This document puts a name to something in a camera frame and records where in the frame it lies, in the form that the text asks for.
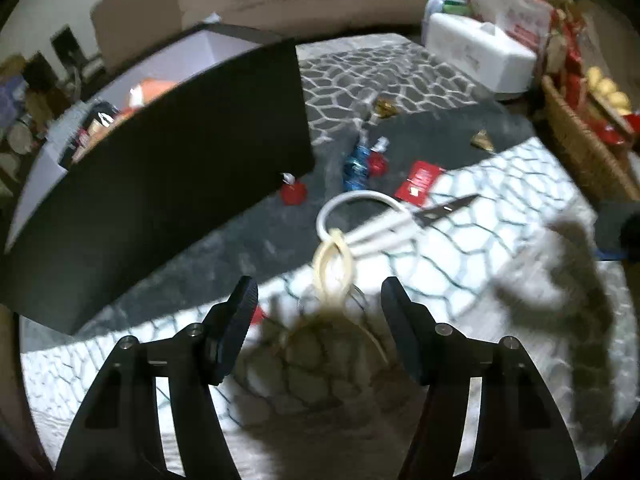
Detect white handled scissors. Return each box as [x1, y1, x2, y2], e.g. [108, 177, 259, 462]
[316, 191, 480, 255]

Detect red sachet packet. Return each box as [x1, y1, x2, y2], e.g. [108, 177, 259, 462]
[394, 160, 445, 207]

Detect red round candy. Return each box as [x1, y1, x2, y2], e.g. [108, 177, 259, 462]
[368, 136, 390, 177]
[280, 172, 307, 206]

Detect blue candy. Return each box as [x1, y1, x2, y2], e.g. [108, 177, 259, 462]
[343, 143, 370, 192]

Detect gold candy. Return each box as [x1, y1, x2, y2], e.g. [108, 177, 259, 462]
[374, 98, 398, 119]
[470, 129, 496, 153]

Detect grey patterned table cloth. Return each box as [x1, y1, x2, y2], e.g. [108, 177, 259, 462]
[21, 34, 639, 479]

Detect wicker basket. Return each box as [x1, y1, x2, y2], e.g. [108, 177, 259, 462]
[541, 75, 639, 207]

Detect black storage box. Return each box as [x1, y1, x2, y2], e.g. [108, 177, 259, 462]
[1, 24, 314, 334]

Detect bananas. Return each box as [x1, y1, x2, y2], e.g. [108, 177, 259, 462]
[586, 66, 631, 116]

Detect white tissue box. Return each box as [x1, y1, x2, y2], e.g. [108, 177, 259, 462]
[425, 13, 537, 96]

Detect red white snack bag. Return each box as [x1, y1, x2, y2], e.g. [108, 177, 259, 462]
[469, 0, 553, 53]

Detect brown sofa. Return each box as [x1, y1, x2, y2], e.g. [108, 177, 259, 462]
[90, 0, 427, 70]

